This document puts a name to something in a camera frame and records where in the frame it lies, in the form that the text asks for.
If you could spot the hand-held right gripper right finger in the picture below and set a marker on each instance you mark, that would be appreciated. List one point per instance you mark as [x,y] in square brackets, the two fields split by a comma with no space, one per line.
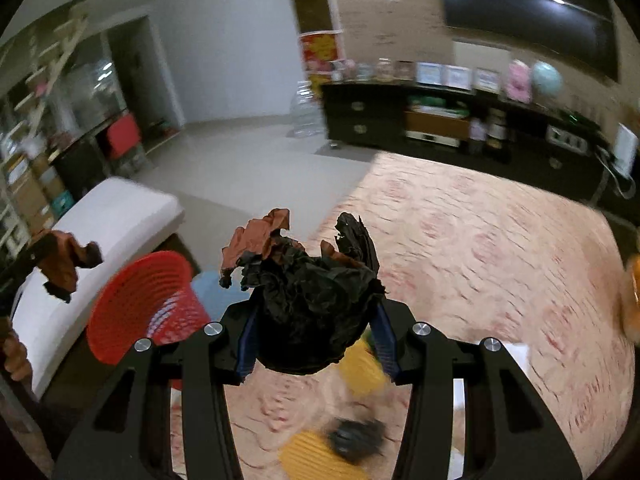
[387,345]

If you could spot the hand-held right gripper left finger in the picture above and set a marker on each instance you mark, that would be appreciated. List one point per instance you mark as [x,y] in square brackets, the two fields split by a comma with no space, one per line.
[247,355]

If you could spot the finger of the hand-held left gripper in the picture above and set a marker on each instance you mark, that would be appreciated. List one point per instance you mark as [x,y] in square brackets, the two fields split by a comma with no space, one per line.
[30,256]

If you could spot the black and orange paper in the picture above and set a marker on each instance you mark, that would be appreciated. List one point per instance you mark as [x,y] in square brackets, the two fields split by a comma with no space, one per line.
[310,310]

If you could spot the black wrapper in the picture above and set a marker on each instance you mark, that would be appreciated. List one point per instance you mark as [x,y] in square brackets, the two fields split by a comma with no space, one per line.
[355,440]

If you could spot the red plastic mesh basket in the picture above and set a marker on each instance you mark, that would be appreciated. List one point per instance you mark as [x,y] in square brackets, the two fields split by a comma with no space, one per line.
[135,300]

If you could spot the yellow ribbed sponge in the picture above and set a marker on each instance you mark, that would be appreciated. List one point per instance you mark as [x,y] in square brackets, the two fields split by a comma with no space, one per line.
[305,455]

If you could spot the person's left hand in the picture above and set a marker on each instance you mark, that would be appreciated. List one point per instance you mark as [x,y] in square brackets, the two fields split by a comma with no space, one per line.
[17,360]

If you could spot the yellow green crumpled scrap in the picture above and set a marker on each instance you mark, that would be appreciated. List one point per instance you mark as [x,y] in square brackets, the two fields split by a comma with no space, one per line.
[362,370]

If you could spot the stack of cardboard boxes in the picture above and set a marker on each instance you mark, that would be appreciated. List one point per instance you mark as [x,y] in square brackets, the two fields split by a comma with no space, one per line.
[30,195]

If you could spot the light blue object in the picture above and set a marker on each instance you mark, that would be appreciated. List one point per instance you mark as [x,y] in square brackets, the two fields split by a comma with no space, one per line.
[215,290]

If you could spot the black chair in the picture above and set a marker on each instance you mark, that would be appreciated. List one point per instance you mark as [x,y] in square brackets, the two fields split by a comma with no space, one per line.
[80,170]

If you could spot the red chair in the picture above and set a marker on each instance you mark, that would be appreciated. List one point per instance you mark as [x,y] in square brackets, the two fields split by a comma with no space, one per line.
[122,135]

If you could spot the brown wooden box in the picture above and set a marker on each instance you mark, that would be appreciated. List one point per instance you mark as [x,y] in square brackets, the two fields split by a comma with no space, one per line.
[435,127]

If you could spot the dark television cabinet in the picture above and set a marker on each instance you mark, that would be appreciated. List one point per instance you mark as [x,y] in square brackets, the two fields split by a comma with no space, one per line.
[365,115]

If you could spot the stacked round tins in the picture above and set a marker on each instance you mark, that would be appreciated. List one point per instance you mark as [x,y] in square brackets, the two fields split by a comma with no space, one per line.
[496,135]

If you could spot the green flat package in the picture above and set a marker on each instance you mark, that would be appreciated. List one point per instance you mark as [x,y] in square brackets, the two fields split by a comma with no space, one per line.
[437,104]

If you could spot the large clear water bottle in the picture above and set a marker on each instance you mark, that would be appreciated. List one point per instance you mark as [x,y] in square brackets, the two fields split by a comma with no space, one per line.
[306,110]

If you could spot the orange round object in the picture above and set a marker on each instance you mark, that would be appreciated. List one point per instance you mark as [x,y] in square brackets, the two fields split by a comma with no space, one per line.
[632,285]

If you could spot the white socket strip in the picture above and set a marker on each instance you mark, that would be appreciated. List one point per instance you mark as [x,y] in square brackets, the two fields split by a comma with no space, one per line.
[567,139]

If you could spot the pink plush toy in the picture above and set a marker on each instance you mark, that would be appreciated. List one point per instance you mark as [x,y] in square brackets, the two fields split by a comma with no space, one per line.
[519,80]

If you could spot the white upright device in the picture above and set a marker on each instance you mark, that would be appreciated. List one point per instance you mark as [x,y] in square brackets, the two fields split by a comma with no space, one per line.
[627,147]

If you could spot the pale blue globe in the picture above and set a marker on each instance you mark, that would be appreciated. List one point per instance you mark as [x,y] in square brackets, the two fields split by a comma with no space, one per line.
[547,77]

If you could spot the white zigzag wall shelf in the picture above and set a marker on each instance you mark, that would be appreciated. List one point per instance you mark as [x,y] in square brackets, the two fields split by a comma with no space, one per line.
[50,60]

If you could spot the blue picture frame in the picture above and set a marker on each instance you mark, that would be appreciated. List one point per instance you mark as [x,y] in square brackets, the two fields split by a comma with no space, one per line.
[431,73]

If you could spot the brown picture frame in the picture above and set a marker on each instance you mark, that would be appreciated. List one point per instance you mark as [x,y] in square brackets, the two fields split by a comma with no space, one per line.
[406,70]

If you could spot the white picture frame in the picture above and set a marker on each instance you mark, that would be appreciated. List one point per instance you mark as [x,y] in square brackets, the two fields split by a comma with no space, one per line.
[459,77]

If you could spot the small pastel picture frame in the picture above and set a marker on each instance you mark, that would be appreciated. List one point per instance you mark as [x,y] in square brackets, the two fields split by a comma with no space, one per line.
[486,80]

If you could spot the red festive wall poster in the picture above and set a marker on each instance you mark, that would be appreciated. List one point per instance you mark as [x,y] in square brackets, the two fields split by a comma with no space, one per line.
[320,52]

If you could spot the wall mounted black television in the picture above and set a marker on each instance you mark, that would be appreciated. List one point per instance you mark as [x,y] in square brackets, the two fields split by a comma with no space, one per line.
[525,10]

